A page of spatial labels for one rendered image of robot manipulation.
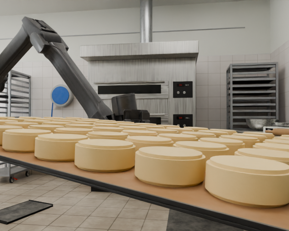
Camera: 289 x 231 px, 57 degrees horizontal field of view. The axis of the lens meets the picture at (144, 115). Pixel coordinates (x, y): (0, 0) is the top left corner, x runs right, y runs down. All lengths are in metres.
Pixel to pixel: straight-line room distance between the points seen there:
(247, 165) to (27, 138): 0.21
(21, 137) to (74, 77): 0.60
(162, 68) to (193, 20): 1.50
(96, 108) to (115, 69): 2.98
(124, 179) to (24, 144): 0.13
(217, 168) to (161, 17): 4.83
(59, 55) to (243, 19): 4.30
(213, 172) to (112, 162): 0.08
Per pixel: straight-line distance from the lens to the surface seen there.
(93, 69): 3.88
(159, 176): 0.17
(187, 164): 0.18
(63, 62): 0.91
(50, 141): 0.24
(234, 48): 4.84
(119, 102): 0.77
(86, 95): 0.85
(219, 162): 0.16
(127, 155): 0.21
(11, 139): 0.30
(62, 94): 4.97
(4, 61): 1.13
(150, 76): 3.68
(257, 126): 3.50
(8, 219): 3.18
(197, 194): 0.17
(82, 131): 0.33
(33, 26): 1.00
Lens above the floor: 1.02
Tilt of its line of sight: 1 degrees up
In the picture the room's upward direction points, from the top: straight up
